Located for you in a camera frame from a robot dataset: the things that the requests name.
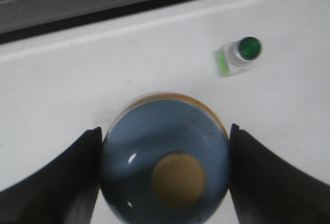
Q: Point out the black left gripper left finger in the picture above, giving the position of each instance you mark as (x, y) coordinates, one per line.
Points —
(63, 191)

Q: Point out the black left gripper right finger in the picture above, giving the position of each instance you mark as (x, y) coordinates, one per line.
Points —
(267, 189)

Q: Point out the blue call bell cream base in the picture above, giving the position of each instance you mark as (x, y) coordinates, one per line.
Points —
(165, 159)

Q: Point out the green pushbutton switch white body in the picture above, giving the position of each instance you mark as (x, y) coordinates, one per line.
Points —
(237, 57)

